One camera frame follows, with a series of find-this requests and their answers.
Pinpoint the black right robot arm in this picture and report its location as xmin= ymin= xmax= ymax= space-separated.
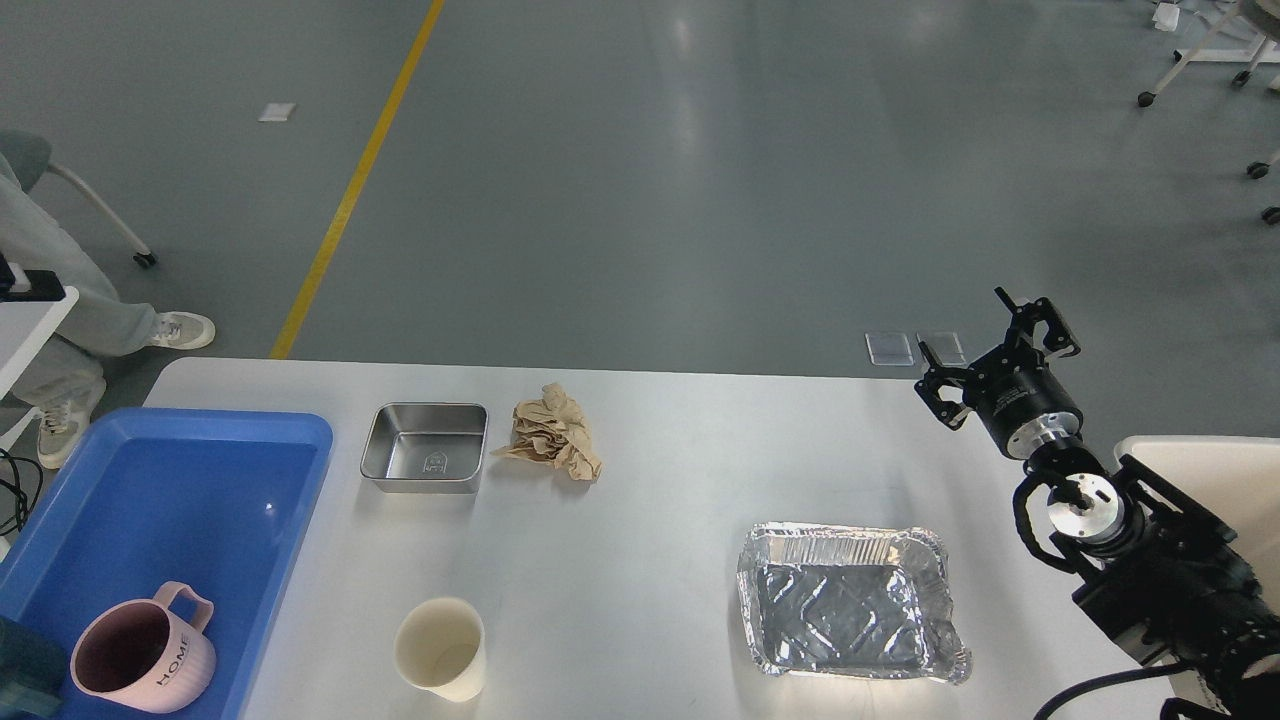
xmin=915 ymin=288 xmax=1279 ymax=719

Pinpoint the white side table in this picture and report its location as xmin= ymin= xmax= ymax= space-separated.
xmin=1 ymin=286 xmax=81 ymax=398

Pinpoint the white plastic bin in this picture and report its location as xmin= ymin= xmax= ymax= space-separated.
xmin=1114 ymin=436 xmax=1279 ymax=611

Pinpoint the pink mug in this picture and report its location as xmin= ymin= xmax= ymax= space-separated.
xmin=69 ymin=582 xmax=218 ymax=714

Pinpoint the aluminium foil tray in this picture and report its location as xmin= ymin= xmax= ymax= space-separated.
xmin=736 ymin=521 xmax=973 ymax=685

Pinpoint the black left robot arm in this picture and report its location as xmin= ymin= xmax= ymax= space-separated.
xmin=1 ymin=255 xmax=67 ymax=304

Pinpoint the white rolling stand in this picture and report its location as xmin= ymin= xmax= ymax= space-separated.
xmin=1135 ymin=1 xmax=1279 ymax=228

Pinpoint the person in grey trousers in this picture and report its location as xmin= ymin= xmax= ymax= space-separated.
xmin=1 ymin=129 xmax=216 ymax=470

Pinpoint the grey office chair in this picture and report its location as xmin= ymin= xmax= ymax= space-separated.
xmin=47 ymin=161 xmax=157 ymax=270

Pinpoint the stainless steel square tray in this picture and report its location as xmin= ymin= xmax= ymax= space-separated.
xmin=360 ymin=402 xmax=488 ymax=495

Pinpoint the crumpled brown paper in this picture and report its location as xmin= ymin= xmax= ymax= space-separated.
xmin=492 ymin=383 xmax=604 ymax=482

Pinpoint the blue plastic tray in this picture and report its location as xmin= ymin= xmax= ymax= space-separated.
xmin=1 ymin=407 xmax=333 ymax=719

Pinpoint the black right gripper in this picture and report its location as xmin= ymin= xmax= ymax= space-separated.
xmin=914 ymin=287 xmax=1084 ymax=460

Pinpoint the cream paper cup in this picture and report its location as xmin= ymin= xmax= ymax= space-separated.
xmin=393 ymin=597 xmax=486 ymax=703

